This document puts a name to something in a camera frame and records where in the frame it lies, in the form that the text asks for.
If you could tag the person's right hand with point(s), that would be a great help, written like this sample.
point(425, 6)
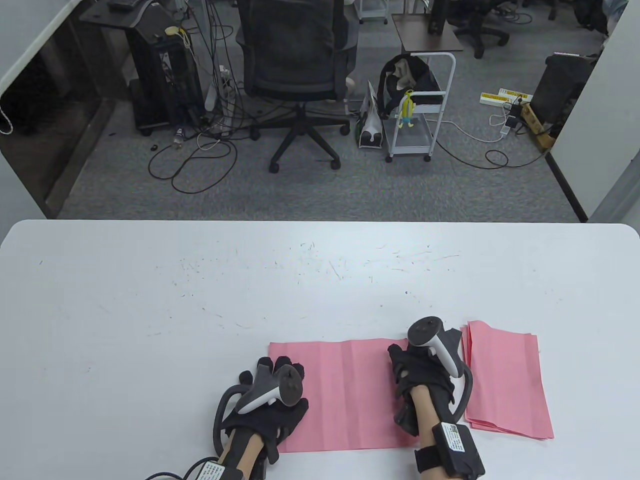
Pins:
point(420, 370)

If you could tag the person's left hand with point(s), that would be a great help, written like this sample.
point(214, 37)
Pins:
point(280, 417)

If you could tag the pink cloth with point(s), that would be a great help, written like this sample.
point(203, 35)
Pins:
point(463, 360)
point(350, 390)
point(505, 380)

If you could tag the person's left forearm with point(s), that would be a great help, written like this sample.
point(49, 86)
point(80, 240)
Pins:
point(250, 450)

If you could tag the person's right forearm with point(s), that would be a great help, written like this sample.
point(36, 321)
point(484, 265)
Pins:
point(425, 415)

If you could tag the black white handheld controller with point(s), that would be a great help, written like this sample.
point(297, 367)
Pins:
point(425, 330)
point(260, 392)

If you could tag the white rolling cart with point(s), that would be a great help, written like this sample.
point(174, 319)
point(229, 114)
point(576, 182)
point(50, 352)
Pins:
point(415, 148)

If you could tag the white tote bag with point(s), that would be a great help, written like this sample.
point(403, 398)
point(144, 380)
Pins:
point(370, 135)

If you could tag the yellow toy figure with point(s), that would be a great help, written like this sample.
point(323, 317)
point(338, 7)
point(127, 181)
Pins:
point(407, 110)

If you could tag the white yellow-labelled power strip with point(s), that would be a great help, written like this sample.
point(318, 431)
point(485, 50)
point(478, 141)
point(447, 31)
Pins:
point(515, 93)
point(495, 99)

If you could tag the black bag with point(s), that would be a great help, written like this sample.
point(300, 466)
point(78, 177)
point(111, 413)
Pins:
point(420, 75)

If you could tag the small plastic bottle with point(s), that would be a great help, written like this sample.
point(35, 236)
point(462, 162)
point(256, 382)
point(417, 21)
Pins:
point(178, 136)

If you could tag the black lit computer case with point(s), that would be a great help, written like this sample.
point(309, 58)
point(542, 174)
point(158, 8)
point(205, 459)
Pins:
point(560, 85)

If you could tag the long white power strip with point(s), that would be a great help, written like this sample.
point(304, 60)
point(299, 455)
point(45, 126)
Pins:
point(227, 100)

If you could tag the brown side table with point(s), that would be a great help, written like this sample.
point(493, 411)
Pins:
point(430, 42)

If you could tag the black mesh office chair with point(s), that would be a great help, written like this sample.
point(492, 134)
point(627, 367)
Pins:
point(295, 55)

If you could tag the black swivel chair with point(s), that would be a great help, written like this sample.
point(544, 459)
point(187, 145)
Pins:
point(475, 30)

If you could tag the black bottle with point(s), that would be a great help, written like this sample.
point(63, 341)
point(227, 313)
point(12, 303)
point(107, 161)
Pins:
point(436, 20)

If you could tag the black computer tower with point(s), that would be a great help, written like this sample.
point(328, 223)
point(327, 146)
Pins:
point(165, 75)

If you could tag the small cream gadget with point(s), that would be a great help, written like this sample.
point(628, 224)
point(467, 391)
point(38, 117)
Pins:
point(172, 30)

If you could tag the dark wooden desk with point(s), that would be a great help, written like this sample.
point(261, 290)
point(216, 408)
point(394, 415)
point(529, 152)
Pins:
point(100, 15)

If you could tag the black keyboard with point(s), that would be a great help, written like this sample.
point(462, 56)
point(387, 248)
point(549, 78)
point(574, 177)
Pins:
point(124, 5)

